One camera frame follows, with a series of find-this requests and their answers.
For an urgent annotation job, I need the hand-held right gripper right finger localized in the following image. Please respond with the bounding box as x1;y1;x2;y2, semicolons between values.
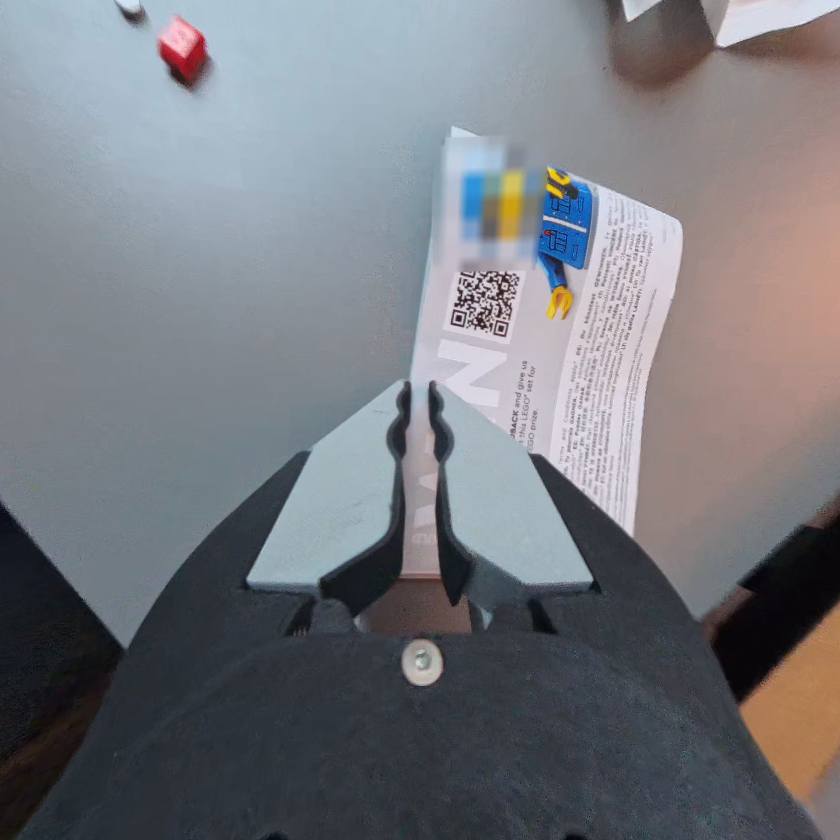
428;381;595;630

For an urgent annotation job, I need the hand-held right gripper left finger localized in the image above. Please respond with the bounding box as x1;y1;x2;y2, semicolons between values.
246;379;413;616

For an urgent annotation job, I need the lego instruction booklet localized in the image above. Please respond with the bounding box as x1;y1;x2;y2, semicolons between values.
402;126;685;580

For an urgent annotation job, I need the red lego connector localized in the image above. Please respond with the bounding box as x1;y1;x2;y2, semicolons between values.
156;14;210;85

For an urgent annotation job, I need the torn white paper bag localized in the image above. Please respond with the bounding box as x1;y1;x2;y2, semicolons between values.
604;0;840;50

